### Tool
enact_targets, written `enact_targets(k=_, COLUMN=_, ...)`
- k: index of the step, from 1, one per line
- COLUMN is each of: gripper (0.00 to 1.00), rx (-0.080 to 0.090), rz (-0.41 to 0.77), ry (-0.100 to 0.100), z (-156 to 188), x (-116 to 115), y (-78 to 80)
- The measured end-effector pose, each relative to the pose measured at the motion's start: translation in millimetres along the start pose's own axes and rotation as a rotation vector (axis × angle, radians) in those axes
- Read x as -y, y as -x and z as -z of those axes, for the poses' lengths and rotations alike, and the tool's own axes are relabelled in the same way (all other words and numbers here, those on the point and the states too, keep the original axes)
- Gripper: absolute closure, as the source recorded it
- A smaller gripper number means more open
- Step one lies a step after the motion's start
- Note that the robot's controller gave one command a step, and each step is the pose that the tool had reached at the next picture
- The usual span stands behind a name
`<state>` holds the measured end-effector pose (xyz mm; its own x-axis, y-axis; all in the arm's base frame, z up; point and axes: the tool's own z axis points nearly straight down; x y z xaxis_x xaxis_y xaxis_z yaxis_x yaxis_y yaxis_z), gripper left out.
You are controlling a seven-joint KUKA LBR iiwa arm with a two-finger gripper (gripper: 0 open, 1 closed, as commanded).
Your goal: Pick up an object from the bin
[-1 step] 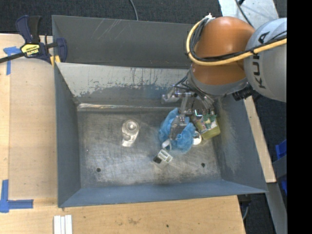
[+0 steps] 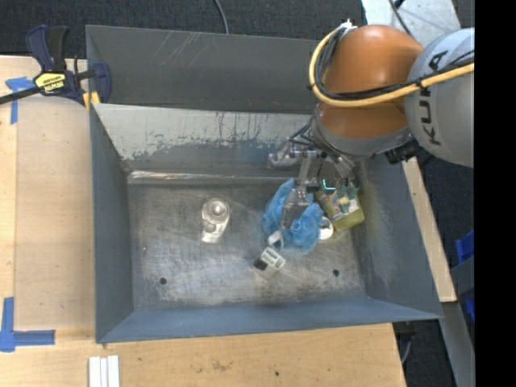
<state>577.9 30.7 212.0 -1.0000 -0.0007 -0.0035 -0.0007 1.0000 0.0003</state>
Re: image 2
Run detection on grey metal bin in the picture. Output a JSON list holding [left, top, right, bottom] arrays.
[[84, 24, 445, 344]]

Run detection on clear glass jar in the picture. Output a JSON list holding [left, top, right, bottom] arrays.
[[200, 198, 232, 244]]

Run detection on white rectangular plastic box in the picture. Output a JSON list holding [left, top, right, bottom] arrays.
[[252, 246, 287, 281]]

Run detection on black cylinder on white bracket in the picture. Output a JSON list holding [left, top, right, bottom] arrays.
[[383, 138, 422, 166]]

